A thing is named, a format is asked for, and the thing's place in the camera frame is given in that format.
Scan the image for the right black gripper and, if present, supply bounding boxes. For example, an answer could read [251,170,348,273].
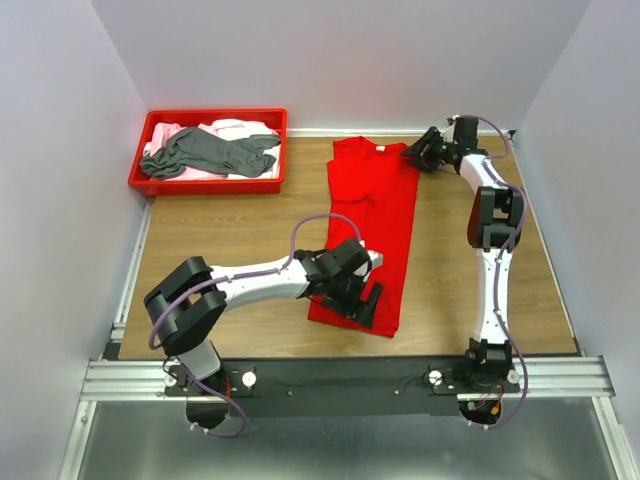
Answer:
[398,127,455,175]

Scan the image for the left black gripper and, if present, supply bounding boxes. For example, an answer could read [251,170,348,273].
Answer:
[321,273,383,332]

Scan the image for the red t shirt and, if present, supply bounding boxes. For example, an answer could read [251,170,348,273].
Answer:
[327,137,420,337]

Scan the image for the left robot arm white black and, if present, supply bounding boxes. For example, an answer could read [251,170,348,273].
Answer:
[144,238,383,395]

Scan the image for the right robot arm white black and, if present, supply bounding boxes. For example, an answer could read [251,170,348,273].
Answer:
[402,115,529,392]

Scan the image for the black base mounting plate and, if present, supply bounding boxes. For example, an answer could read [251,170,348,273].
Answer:
[164,355,521,419]

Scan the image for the red plastic bin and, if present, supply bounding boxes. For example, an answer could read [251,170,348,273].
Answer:
[128,107,288,197]

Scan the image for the white t shirt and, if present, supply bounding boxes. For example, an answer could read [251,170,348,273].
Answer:
[198,119,281,179]

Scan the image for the grey t shirt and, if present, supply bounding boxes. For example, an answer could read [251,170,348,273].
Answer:
[140,127,281,180]

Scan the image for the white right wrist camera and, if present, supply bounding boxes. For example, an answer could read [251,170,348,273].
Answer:
[441,115,462,144]

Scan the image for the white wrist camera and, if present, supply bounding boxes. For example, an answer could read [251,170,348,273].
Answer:
[441,115,462,144]
[365,249,384,271]

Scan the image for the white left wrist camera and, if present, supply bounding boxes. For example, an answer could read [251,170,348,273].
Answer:
[365,249,384,271]

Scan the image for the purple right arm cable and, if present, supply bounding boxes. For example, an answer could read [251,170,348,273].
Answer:
[467,115,530,432]

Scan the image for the aluminium frame rail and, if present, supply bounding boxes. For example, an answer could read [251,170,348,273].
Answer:
[80,356,615,402]

